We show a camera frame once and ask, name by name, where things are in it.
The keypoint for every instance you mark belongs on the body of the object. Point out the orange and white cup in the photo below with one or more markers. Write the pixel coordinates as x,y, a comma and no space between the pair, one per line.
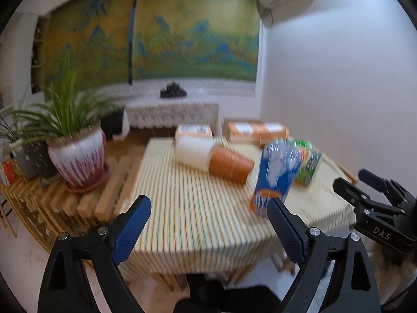
213,159

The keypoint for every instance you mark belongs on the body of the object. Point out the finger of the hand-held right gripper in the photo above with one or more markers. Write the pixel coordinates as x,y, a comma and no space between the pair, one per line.
374,180
353,195

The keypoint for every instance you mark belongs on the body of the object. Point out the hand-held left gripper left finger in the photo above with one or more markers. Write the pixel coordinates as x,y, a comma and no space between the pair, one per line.
132,231

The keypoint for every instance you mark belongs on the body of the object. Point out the red packet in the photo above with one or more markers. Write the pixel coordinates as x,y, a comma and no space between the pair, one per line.
9,172

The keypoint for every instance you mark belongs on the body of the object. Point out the small orange cardboard box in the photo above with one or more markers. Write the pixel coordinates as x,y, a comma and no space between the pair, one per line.
194,131

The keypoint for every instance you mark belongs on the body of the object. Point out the wooden slatted bench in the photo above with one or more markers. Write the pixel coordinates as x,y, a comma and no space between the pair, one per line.
65,205

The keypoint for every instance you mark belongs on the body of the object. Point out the dark teapot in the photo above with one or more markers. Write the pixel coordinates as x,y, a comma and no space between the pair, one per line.
172,90

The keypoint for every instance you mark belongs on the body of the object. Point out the wall shelf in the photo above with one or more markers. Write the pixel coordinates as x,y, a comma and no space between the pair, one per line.
38,55

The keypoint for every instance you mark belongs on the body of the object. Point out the long orange cardboard box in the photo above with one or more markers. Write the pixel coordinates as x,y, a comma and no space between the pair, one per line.
251,130

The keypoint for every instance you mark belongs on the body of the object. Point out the green snack packet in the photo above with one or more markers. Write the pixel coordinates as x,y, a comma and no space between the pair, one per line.
309,166

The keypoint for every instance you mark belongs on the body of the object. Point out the plant in red white pot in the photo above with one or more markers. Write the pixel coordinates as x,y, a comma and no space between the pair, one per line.
78,159

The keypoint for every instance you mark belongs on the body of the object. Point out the black plant pot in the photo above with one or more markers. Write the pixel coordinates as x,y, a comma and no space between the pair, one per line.
112,124

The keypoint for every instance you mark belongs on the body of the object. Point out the striped tablecloth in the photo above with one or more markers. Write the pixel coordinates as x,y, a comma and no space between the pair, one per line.
195,218

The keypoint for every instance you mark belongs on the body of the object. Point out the plant in grey pot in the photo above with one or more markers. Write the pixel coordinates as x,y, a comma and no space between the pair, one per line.
32,156

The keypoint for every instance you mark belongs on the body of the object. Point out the white lace tablecloth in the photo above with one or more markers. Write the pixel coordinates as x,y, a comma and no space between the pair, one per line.
172,114

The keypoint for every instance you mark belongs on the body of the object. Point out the landscape wall painting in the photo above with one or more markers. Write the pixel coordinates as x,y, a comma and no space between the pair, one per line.
195,39

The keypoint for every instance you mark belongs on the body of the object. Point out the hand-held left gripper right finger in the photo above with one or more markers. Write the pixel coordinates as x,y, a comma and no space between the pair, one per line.
288,234

